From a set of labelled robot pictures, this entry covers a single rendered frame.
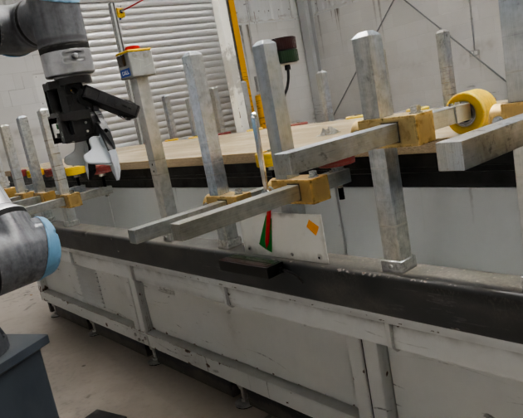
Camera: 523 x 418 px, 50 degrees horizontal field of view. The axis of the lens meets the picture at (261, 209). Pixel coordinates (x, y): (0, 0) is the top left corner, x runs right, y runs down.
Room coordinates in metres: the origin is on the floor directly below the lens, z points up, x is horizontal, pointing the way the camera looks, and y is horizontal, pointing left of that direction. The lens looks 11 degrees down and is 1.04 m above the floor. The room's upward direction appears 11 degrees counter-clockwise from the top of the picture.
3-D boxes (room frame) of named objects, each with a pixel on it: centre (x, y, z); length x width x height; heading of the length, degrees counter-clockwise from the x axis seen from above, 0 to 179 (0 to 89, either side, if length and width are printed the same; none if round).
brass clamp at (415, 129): (0.94, -0.24, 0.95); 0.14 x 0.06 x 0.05; 39
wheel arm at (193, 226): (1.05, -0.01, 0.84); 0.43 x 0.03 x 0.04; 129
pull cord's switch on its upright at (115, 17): (3.84, 0.68, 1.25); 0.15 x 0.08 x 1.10; 39
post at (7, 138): (2.51, 1.03, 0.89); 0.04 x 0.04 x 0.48; 39
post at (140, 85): (1.55, 0.26, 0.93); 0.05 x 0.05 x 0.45; 39
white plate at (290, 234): (1.16, -0.03, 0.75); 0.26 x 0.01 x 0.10; 39
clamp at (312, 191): (1.13, -0.08, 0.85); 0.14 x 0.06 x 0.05; 39
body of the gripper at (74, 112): (1.08, 0.31, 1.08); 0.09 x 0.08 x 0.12; 125
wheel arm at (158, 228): (1.28, 0.11, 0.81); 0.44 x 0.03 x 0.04; 129
